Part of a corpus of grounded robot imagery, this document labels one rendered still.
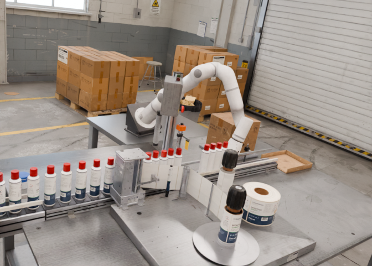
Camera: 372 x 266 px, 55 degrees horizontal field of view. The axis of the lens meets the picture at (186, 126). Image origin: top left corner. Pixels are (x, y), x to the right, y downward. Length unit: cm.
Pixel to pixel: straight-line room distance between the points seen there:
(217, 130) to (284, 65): 419
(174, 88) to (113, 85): 366
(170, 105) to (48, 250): 92
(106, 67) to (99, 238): 392
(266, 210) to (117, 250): 75
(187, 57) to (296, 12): 202
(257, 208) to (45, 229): 101
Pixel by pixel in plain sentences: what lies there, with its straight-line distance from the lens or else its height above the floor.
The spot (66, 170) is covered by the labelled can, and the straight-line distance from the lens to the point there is 181.
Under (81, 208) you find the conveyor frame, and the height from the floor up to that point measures 85.
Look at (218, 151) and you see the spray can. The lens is 229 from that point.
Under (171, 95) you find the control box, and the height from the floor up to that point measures 140.
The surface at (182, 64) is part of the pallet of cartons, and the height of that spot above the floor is 85.
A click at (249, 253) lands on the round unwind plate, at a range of 172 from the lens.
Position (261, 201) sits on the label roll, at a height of 102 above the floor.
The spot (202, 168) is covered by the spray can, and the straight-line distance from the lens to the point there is 226.
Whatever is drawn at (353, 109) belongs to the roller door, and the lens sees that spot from 623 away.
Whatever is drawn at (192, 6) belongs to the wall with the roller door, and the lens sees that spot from 850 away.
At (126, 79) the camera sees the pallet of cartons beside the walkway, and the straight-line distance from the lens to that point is 567.
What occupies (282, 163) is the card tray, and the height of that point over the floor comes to 83.
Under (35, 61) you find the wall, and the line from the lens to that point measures 743.
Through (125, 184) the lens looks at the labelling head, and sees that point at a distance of 181.
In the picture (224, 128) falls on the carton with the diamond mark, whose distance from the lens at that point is 264.
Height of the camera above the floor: 190
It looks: 19 degrees down
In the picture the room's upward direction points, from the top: 9 degrees clockwise
